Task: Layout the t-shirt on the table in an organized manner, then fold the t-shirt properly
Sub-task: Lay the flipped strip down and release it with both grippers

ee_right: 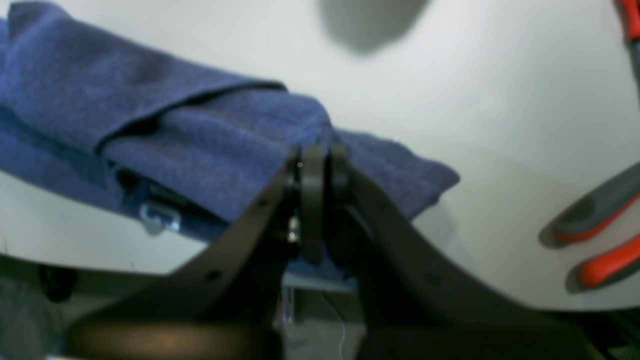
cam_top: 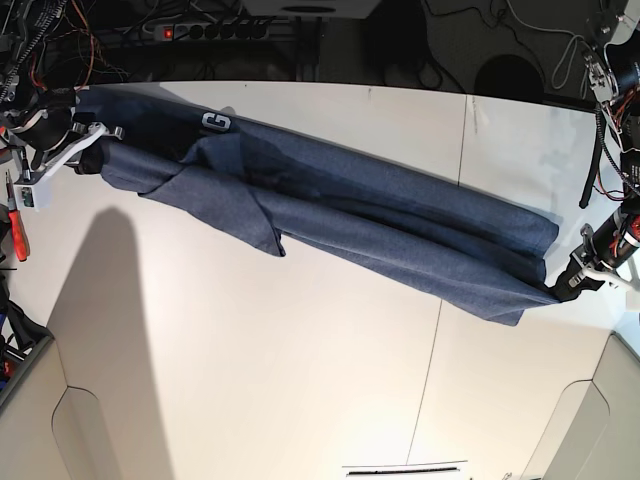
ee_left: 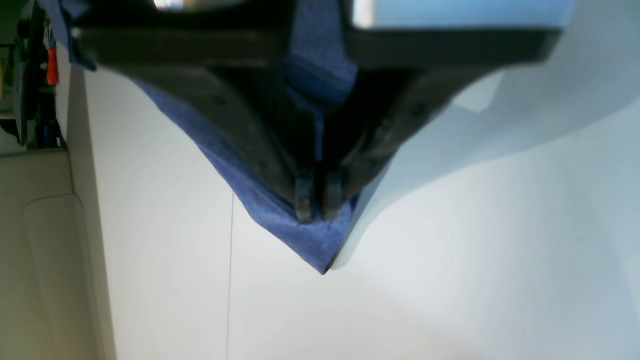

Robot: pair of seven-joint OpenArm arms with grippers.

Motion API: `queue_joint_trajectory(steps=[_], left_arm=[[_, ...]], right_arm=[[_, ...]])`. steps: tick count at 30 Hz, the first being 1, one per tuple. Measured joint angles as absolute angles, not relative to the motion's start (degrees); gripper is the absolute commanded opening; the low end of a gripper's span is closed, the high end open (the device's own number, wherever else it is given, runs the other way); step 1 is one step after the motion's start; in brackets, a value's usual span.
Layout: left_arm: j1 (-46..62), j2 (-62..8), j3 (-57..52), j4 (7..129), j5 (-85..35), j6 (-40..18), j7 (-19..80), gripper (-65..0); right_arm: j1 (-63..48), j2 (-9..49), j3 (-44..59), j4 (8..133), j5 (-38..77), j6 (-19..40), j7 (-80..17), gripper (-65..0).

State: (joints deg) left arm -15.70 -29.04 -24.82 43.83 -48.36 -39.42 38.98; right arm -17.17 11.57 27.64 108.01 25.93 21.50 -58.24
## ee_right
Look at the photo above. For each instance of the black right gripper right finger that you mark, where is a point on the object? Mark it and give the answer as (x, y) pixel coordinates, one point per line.
(417, 303)

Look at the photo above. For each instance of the red grey pliers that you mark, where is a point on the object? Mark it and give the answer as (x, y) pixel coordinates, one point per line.
(588, 218)

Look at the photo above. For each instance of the blue t-shirt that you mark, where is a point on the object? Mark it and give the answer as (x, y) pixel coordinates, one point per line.
(100, 119)

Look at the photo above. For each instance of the red handled cutters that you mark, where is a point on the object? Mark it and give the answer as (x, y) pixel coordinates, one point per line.
(630, 17)

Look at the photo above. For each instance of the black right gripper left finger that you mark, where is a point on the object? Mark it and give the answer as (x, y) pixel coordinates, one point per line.
(221, 304)

